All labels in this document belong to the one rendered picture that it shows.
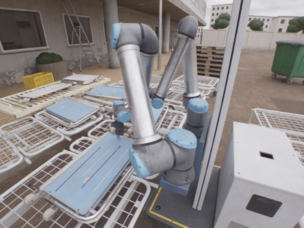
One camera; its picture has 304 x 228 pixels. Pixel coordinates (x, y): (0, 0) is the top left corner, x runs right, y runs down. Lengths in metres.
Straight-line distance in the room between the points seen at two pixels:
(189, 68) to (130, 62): 0.62
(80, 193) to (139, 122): 0.63
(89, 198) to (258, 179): 0.91
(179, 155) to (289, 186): 0.50
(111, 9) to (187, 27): 6.73
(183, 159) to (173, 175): 0.13
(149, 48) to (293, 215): 1.05
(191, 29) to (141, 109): 0.62
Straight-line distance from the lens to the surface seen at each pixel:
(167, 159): 0.73
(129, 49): 0.75
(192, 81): 1.27
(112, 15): 7.68
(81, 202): 1.09
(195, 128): 1.22
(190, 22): 1.11
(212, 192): 1.41
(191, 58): 1.23
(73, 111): 2.15
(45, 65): 6.46
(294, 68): 6.96
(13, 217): 1.41
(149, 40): 0.83
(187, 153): 0.77
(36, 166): 2.41
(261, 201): 0.96
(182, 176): 0.87
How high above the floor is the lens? 1.41
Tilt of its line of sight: 27 degrees down
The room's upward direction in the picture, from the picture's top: straight up
